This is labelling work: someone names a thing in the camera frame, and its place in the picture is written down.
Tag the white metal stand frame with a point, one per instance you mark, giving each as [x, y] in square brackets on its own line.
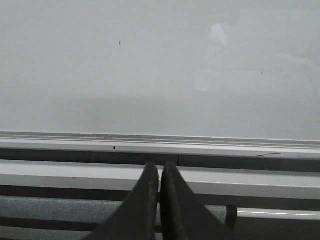
[208, 181]

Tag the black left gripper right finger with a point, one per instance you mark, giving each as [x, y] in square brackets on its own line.
[184, 217]

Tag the white whiteboard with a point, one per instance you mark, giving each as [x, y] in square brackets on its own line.
[195, 77]

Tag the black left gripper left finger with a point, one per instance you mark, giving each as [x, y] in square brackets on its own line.
[135, 219]

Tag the white horizontal stand rod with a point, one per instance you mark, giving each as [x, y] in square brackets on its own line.
[96, 211]

